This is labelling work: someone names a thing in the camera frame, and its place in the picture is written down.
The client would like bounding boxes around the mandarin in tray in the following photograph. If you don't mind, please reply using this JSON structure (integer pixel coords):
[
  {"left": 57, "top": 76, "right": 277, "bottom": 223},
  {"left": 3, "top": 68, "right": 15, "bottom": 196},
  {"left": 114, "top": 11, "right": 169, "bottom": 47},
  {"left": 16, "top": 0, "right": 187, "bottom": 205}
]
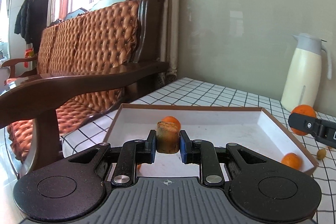
[{"left": 162, "top": 116, "right": 181, "bottom": 131}]

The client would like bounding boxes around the checkered tablecloth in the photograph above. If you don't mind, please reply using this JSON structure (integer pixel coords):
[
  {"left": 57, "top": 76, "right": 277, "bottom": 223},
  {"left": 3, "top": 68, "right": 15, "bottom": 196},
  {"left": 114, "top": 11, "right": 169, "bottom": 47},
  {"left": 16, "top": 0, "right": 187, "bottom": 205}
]
[{"left": 62, "top": 77, "right": 335, "bottom": 223}]

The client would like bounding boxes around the small green-brown fruit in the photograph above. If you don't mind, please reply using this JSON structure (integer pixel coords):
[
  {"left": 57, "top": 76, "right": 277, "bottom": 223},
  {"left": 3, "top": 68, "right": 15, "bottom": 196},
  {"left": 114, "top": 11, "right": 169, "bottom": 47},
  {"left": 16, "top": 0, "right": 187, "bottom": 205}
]
[{"left": 316, "top": 148, "right": 326, "bottom": 160}]

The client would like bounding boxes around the cream thermos jug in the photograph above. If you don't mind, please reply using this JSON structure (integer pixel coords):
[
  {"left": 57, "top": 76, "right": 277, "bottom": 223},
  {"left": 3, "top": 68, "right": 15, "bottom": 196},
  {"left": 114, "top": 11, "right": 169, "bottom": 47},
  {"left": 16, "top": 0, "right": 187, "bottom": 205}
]
[{"left": 281, "top": 33, "right": 333, "bottom": 112}]

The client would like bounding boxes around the woven orange sofa cushion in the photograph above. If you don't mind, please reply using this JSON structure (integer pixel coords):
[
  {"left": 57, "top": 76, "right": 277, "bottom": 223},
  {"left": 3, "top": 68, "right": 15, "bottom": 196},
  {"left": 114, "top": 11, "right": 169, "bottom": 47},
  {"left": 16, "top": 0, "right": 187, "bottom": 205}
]
[{"left": 7, "top": 0, "right": 141, "bottom": 159}]

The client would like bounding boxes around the brown carrot chunk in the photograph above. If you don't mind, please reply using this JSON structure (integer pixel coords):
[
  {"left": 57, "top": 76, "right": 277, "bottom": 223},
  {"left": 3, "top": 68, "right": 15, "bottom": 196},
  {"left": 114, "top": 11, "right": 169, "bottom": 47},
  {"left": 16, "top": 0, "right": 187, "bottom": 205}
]
[{"left": 155, "top": 121, "right": 179, "bottom": 154}]

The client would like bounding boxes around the dark wooden sofa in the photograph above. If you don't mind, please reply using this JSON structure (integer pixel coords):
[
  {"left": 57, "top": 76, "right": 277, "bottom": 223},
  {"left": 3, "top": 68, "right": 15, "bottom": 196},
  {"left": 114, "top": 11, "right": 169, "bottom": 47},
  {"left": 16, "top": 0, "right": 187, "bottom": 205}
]
[{"left": 1, "top": 0, "right": 168, "bottom": 176}]

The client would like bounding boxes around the mandarin at tray edge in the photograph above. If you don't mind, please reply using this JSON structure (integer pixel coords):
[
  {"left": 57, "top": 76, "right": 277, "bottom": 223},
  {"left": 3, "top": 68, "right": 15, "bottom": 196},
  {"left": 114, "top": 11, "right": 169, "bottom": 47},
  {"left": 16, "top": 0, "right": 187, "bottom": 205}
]
[{"left": 281, "top": 153, "right": 302, "bottom": 170}]

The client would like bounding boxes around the brown cardboard tray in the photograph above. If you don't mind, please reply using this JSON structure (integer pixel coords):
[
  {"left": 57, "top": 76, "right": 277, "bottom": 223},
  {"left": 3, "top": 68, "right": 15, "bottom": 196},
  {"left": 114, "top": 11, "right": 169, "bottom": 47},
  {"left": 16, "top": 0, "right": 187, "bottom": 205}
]
[{"left": 104, "top": 104, "right": 318, "bottom": 175}]

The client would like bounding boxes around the white cabinet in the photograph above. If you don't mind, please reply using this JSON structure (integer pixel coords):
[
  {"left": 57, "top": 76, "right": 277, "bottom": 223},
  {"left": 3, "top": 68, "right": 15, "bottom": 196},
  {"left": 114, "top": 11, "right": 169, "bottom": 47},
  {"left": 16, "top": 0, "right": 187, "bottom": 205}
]
[{"left": 7, "top": 0, "right": 35, "bottom": 75}]

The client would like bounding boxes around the large orange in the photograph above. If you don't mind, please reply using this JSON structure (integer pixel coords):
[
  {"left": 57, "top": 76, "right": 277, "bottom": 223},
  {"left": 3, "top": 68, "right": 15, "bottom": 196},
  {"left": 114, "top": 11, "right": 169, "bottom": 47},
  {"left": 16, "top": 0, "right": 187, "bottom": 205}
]
[{"left": 288, "top": 105, "right": 317, "bottom": 136}]

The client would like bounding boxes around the black hanging coat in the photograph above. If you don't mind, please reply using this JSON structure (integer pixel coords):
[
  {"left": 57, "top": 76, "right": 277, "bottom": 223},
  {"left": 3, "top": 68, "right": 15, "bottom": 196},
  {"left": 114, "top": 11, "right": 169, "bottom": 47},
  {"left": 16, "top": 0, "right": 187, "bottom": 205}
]
[{"left": 14, "top": 0, "right": 49, "bottom": 53}]

